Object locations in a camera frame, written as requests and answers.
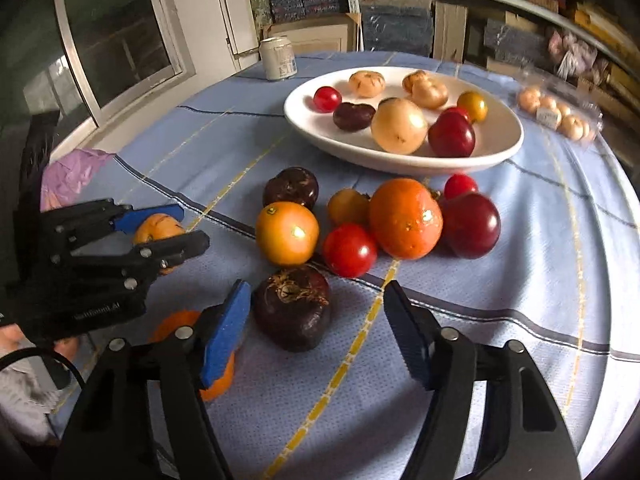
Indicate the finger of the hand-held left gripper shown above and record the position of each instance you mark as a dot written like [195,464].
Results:
[150,216]
[175,247]

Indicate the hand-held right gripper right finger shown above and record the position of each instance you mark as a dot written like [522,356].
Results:
[407,335]

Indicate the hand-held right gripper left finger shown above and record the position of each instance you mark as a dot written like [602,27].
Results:
[225,335]

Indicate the yellow orange streaked fruit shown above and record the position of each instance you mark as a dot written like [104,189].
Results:
[155,230]

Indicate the orange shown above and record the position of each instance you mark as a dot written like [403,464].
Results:
[406,218]
[170,321]

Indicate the dark brown wrinkled fruit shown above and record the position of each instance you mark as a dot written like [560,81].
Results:
[292,307]
[291,187]
[353,116]

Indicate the orange round tomato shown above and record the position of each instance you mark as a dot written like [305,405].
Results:
[287,233]

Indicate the dark red plum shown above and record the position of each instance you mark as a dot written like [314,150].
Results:
[451,135]
[470,225]

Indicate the small brownish yellow fruit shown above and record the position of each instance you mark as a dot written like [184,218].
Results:
[348,206]

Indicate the white oval plate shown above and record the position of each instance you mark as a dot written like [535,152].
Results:
[310,125]

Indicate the large pale yellow fruit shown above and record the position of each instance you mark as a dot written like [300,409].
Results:
[398,126]

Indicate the tan round fruit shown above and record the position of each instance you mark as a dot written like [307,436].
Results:
[431,94]
[366,83]
[414,78]

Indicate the person's left forearm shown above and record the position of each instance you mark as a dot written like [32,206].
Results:
[20,400]

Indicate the group of pale small fruits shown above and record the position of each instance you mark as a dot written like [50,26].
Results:
[550,115]

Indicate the person's left hand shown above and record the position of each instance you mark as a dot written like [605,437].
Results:
[65,346]

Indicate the purple cloth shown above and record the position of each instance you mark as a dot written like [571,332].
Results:
[75,172]

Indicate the white framed window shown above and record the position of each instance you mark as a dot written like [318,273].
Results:
[110,35]

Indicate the silver drink can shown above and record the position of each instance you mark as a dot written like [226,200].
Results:
[278,57]

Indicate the white narrow board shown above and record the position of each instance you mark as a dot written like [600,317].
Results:
[235,10]

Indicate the small yellow round fruit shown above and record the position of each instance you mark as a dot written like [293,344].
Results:
[474,105]

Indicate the cardboard box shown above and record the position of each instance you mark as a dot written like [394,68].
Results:
[312,35]

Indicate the clear plastic clamshell box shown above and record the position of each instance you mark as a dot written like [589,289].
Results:
[575,102]

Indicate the upright tan woven box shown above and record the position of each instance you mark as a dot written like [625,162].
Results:
[450,30]

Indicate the stack of blue patterned boxes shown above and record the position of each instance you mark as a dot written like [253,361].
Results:
[395,20]
[510,40]

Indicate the crumpled pink plastic bag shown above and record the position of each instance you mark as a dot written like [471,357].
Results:
[575,55]

